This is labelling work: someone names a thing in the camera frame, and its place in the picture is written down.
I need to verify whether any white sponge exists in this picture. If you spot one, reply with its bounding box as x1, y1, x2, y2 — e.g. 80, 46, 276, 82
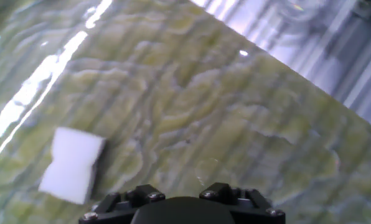
37, 126, 107, 205

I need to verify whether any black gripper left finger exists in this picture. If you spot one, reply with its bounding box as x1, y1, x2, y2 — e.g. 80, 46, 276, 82
93, 184, 167, 215

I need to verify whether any green marble pattern mat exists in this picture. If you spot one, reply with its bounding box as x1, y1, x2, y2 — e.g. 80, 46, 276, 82
0, 0, 371, 224

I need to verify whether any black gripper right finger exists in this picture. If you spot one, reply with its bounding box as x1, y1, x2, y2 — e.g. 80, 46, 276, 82
199, 182, 273, 213

